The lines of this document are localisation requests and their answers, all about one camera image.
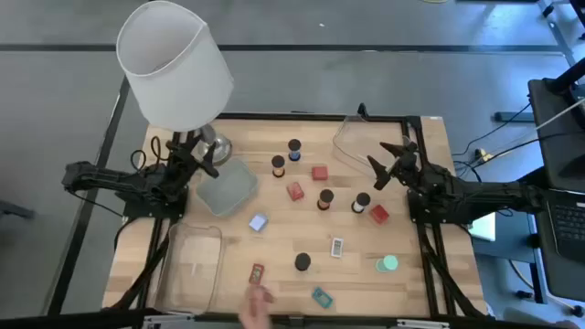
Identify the black laptop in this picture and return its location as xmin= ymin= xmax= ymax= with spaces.
xmin=527 ymin=77 xmax=585 ymax=264

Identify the red digital timer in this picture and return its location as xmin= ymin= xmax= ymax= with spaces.
xmin=248 ymin=262 xmax=266 ymax=287

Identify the black-capped hourglass blue sand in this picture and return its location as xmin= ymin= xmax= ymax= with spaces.
xmin=287 ymin=138 xmax=303 ymax=163

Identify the teal digital timer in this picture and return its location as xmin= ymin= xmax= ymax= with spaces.
xmin=311 ymin=286 xmax=335 ymax=310

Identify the grey plastic bin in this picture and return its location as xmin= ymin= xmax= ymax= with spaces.
xmin=195 ymin=157 xmax=260 ymax=218

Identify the black aluminium table frame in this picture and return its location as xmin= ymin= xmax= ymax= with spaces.
xmin=102 ymin=111 xmax=490 ymax=329

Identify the green hourglass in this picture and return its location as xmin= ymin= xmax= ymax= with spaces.
xmin=375 ymin=254 xmax=399 ymax=274

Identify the black cart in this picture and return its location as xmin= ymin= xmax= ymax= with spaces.
xmin=470 ymin=191 xmax=585 ymax=305

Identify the yellow power plug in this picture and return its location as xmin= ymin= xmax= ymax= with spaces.
xmin=473 ymin=146 xmax=495 ymax=165

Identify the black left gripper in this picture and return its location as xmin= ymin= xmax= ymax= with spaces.
xmin=166 ymin=136 xmax=220 ymax=184

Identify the black-capped hourglass white sand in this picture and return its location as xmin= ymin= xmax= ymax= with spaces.
xmin=350 ymin=191 xmax=372 ymax=215

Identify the person's hand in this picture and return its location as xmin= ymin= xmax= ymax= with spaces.
xmin=238 ymin=283 xmax=278 ymax=329

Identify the black outer rig frame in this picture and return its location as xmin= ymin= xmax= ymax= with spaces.
xmin=0 ymin=75 xmax=585 ymax=329

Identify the black-capped hourglass indigo sand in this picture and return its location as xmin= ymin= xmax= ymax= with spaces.
xmin=293 ymin=251 xmax=313 ymax=272

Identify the black-capped hourglass red sand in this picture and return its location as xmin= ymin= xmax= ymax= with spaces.
xmin=316 ymin=188 xmax=335 ymax=212

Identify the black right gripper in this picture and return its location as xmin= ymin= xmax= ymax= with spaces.
xmin=367 ymin=142 xmax=420 ymax=191

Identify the black floor bar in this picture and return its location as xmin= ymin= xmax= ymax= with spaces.
xmin=494 ymin=111 xmax=536 ymax=123

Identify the white box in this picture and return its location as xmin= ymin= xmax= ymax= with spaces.
xmin=468 ymin=212 xmax=497 ymax=242

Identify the light blue box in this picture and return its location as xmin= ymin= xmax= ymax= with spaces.
xmin=248 ymin=212 xmax=270 ymax=233

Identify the clear plastic bin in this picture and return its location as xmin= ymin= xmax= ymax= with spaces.
xmin=331 ymin=114 xmax=412 ymax=179
xmin=154 ymin=222 xmax=226 ymax=316

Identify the white lamp shade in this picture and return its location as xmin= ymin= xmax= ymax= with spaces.
xmin=115 ymin=0 xmax=235 ymax=133

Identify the black-capped hourglass orange sand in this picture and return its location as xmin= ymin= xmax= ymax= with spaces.
xmin=271 ymin=154 xmax=287 ymax=179

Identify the silver lamp base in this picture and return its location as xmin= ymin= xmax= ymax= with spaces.
xmin=197 ymin=122 xmax=233 ymax=166

